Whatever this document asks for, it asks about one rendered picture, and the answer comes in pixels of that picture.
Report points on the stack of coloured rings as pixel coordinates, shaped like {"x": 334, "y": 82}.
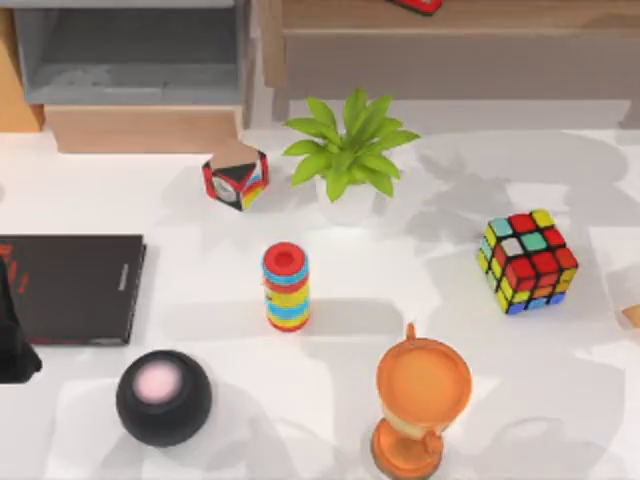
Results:
{"x": 285, "y": 287}

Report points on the green plant in white pot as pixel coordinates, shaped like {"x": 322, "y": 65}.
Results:
{"x": 350, "y": 150}

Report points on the small red and black cube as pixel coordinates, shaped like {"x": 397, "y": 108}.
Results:
{"x": 235, "y": 182}

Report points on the orange trophy cup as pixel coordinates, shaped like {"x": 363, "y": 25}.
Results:
{"x": 421, "y": 400}

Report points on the pale wooden drawer front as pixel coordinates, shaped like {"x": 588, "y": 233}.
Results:
{"x": 142, "y": 129}

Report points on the multicoloured puzzle cube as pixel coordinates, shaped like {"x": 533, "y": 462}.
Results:
{"x": 529, "y": 262}

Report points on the black round speaker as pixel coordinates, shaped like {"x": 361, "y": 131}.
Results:
{"x": 163, "y": 398}

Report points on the wooden open shelf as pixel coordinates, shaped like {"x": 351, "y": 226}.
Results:
{"x": 450, "y": 55}

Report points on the black book with red print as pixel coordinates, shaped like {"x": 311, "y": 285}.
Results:
{"x": 75, "y": 287}

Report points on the red and black object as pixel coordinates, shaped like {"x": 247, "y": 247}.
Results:
{"x": 414, "y": 5}

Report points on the tan wooden object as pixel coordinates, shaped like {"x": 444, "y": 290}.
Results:
{"x": 631, "y": 316}

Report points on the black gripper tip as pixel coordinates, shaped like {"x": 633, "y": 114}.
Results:
{"x": 12, "y": 340}

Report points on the orange wooden cupboard side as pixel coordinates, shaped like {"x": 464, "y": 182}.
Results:
{"x": 15, "y": 80}

